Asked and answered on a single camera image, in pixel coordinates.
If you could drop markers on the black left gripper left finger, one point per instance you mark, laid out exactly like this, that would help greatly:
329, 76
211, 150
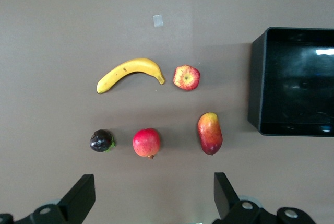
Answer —
78, 198

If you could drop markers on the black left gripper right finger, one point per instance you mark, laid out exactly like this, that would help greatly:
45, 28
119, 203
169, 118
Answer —
225, 198

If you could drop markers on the red yellow apple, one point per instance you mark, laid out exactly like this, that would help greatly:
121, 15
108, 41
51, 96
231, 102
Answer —
186, 77

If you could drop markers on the black plastic box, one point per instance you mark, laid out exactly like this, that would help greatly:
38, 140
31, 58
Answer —
295, 83

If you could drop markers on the yellow banana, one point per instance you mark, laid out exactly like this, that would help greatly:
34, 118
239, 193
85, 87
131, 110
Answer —
135, 64

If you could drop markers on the dark purple eggplant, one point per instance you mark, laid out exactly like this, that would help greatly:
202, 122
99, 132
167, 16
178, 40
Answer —
99, 140

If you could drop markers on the red yellow mango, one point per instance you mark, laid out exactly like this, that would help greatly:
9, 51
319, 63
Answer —
210, 134

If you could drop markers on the red pomegranate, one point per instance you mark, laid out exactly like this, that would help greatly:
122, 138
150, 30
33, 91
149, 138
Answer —
146, 143

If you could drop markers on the small clear tape piece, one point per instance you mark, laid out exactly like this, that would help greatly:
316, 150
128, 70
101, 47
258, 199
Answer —
158, 21

